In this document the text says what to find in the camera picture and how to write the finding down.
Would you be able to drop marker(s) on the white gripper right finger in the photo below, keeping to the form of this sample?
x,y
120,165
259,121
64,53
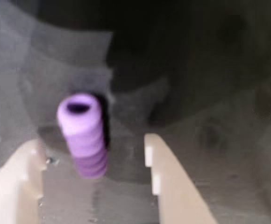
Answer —
x,y
173,182

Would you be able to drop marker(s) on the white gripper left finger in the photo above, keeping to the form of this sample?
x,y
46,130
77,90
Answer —
x,y
11,186

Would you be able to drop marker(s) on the purple ribbed pen grip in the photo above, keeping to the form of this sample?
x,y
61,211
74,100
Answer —
x,y
84,130

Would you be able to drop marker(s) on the black table mat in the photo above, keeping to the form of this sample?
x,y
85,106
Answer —
x,y
196,140

